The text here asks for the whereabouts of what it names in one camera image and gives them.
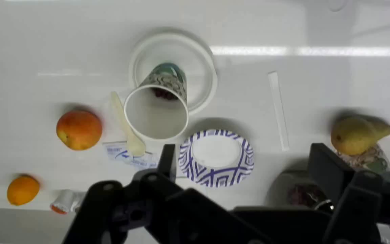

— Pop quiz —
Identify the green yellow pear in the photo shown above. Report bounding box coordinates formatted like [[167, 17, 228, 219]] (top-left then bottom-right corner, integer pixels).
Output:
[[331, 113, 390, 158]]

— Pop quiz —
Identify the blue patterned paper bowl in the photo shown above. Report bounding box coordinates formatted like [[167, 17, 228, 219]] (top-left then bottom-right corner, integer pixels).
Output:
[[178, 129, 256, 189]]

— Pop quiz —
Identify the small creamer cup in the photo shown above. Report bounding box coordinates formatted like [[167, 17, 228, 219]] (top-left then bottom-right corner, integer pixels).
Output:
[[50, 189, 87, 216]]

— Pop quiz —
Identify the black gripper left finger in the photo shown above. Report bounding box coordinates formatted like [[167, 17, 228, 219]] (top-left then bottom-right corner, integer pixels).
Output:
[[61, 143, 268, 244]]

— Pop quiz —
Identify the red yellow peach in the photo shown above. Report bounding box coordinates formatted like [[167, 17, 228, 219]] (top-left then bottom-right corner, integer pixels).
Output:
[[54, 108, 105, 152]]

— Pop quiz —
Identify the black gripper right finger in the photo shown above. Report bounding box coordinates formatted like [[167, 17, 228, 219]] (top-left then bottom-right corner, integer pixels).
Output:
[[309, 143, 390, 244]]

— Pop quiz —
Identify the white patterned paper cup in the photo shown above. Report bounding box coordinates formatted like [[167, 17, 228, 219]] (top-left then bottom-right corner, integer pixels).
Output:
[[122, 62, 191, 143]]

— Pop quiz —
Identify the blue white sachet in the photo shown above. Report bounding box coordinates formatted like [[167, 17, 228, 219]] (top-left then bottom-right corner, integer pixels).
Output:
[[103, 140, 159, 170]]

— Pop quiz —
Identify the shiny chrome metal vessel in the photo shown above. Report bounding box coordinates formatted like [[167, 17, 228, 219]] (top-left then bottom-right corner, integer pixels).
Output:
[[267, 162, 336, 215]]

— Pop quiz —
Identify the white plastic spoon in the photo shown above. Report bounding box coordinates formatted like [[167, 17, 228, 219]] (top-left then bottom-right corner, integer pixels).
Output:
[[109, 91, 148, 159]]

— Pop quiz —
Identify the small orange fruit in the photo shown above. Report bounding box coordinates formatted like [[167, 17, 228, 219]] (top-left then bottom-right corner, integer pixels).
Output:
[[6, 174, 42, 208]]

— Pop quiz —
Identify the white round plate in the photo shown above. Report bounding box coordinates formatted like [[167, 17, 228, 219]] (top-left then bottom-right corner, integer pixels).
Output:
[[128, 30, 220, 117]]

